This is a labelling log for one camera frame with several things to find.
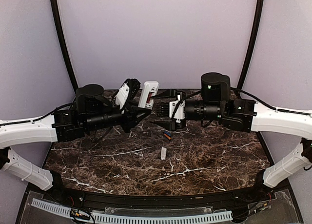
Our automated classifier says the right black frame post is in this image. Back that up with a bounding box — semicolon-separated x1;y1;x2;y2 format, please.
237;0;264;89

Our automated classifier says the left black frame post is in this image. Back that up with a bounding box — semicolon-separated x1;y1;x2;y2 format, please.
50;0;78;92

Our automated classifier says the white battery cover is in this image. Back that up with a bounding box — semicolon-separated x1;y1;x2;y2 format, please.
160;147;167;161

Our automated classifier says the white slotted cable duct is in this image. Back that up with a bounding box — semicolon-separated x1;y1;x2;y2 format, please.
31;198;233;224

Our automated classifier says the black frame post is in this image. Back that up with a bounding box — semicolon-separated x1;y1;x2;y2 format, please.
50;0;78;92
237;0;264;89

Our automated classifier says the white remote control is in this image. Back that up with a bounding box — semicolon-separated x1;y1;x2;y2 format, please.
138;81;159;109

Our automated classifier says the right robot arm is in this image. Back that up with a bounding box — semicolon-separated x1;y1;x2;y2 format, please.
154;72;312;202

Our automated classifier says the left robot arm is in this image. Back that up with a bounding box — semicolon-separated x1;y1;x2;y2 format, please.
0;84;151;203

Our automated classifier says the black front rail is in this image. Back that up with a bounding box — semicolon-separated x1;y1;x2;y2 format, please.
63;188;256;209

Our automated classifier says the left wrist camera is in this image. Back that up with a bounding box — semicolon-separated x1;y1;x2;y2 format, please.
112;79;141;113

